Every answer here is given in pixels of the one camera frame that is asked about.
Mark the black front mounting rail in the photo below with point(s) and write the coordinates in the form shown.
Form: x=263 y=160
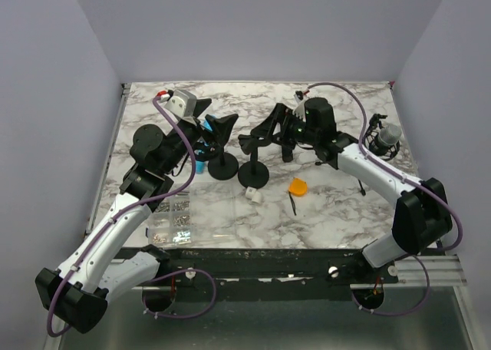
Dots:
x=259 y=275

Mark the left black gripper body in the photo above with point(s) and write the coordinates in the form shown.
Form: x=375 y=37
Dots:
x=197 y=132

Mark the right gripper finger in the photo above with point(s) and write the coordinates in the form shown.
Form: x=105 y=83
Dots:
x=266 y=130
x=287 y=152

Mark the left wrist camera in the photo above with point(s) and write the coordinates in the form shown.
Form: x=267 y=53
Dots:
x=180 y=103

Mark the black tripod shock mount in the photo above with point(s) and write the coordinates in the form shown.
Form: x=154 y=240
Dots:
x=364 y=150

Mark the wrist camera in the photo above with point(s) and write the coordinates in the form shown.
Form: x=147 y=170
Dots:
x=300 y=99
x=180 y=103

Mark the clear screw organizer box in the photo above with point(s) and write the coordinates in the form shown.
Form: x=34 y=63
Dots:
x=202 y=215

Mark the white plastic fitting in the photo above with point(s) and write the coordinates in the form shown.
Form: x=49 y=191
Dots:
x=254 y=195

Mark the orange tape measure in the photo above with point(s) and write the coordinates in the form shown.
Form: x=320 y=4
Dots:
x=297 y=187

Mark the black clip mic stand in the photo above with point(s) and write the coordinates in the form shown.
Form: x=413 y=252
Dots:
x=253 y=173

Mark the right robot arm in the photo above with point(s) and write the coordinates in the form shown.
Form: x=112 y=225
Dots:
x=420 y=217

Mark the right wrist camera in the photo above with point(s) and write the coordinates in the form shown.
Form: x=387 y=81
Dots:
x=300 y=99

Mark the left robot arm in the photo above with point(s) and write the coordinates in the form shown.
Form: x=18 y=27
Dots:
x=78 y=292

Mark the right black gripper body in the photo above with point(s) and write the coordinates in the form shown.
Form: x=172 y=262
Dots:
x=296 y=130

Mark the silver microphone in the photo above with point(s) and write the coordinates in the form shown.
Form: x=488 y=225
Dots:
x=387 y=137

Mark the black shock mount stand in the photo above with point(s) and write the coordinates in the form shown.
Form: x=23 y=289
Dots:
x=223 y=167

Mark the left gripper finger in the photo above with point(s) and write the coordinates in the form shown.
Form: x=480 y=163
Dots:
x=221 y=127
x=199 y=106

